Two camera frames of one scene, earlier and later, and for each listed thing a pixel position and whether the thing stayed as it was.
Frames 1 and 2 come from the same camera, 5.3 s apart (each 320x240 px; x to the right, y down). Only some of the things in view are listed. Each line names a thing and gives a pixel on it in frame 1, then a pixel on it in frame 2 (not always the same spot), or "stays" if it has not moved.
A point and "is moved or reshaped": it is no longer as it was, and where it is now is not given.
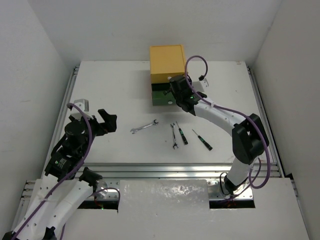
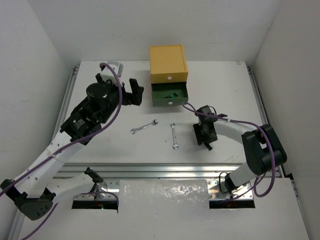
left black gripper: x=100 y=124 → x=124 y=93
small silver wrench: x=175 y=144 stays
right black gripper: x=174 y=94 → x=201 y=138
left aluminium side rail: x=61 y=117 stays
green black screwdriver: x=182 y=135 is moved or reshaped
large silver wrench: x=153 y=123 stays
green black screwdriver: x=204 y=143 stays
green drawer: x=159 y=98 stays
